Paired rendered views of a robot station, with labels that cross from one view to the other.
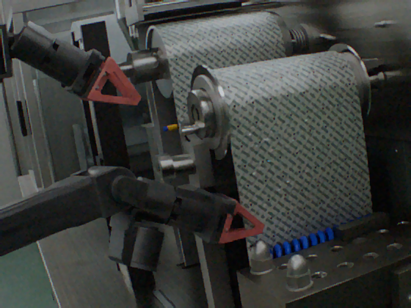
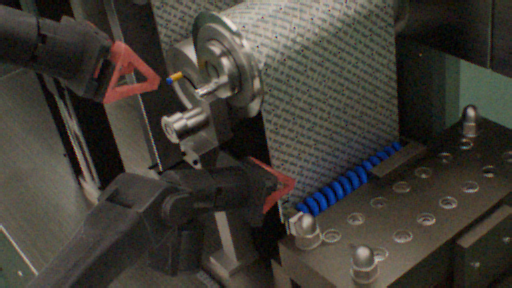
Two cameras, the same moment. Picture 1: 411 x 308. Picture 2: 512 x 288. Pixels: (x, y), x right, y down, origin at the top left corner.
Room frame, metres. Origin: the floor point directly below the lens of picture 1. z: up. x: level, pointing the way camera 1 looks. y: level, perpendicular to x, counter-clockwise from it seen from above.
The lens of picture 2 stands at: (0.16, 0.15, 1.69)
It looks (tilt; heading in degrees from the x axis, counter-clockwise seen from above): 36 degrees down; 347
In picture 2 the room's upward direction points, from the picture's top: 11 degrees counter-clockwise
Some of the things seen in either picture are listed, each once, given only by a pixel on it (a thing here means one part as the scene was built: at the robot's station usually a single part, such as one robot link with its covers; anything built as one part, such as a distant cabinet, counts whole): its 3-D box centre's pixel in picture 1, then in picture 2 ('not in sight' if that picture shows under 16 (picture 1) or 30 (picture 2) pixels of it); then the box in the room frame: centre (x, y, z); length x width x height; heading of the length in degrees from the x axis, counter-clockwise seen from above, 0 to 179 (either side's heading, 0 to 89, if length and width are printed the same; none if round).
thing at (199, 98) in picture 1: (201, 113); (218, 69); (0.95, -0.01, 1.25); 0.07 x 0.02 x 0.07; 18
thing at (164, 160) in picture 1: (164, 166); (175, 127); (0.96, 0.07, 1.18); 0.04 x 0.02 x 0.04; 18
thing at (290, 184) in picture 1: (309, 191); (337, 132); (0.93, -0.15, 1.11); 0.23 x 0.01 x 0.18; 108
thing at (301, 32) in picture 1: (291, 41); not in sight; (1.28, -0.22, 1.33); 0.07 x 0.07 x 0.07; 18
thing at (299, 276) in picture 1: (298, 270); (363, 260); (0.74, -0.09, 1.05); 0.04 x 0.04 x 0.04
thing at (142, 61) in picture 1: (145, 65); not in sight; (1.18, 0.08, 1.33); 0.06 x 0.06 x 0.06; 18
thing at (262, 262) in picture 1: (260, 255); (306, 228); (0.83, -0.05, 1.05); 0.04 x 0.04 x 0.04
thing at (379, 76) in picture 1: (363, 81); not in sight; (1.05, -0.30, 1.25); 0.07 x 0.04 x 0.04; 108
